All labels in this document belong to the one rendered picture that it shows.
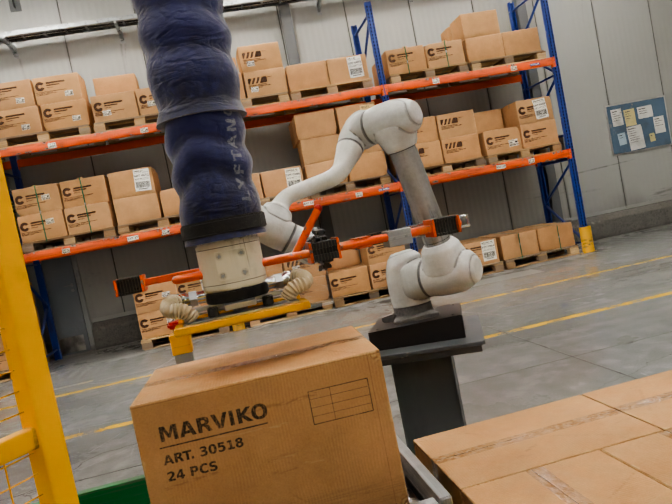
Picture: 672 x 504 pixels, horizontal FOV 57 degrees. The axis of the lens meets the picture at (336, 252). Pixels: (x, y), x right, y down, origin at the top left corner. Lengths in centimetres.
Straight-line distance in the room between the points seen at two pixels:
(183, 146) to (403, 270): 112
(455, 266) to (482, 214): 867
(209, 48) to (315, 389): 88
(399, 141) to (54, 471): 150
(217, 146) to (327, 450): 79
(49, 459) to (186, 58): 95
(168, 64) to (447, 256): 120
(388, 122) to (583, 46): 1017
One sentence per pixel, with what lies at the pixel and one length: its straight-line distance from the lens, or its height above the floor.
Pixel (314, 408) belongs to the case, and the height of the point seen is 84.
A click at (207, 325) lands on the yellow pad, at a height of 109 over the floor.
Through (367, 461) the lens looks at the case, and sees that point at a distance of 159.
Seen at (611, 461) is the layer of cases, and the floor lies 54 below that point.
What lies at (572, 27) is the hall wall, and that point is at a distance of 1226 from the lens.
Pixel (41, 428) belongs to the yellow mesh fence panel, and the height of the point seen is 101.
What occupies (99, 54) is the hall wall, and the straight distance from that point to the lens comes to 1067.
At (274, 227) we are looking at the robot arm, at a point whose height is 129.
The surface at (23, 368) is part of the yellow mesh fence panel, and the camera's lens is 129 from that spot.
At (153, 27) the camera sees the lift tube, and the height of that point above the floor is 183.
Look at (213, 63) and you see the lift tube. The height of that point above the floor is 171.
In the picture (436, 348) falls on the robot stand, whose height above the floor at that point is 75.
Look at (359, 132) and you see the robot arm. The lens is 229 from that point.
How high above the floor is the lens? 128
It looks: 3 degrees down
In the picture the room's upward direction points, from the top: 11 degrees counter-clockwise
